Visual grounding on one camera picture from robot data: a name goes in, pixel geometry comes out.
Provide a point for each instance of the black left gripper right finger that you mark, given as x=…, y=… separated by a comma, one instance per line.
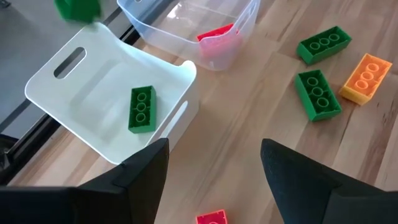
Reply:
x=311, y=199

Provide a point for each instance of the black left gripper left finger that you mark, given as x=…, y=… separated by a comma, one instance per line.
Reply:
x=93, y=202

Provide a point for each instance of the red toy brick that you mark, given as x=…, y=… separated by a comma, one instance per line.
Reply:
x=217, y=40
x=211, y=217

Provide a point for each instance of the green toy brick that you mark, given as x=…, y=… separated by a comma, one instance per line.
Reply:
x=323, y=46
x=77, y=11
x=142, y=109
x=317, y=96

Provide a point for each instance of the yellow toy brick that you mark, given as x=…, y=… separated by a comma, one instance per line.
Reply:
x=365, y=79

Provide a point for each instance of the white plastic bin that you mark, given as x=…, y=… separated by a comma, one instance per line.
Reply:
x=93, y=102

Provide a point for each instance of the clear plastic bin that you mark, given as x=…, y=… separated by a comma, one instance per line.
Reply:
x=174, y=28

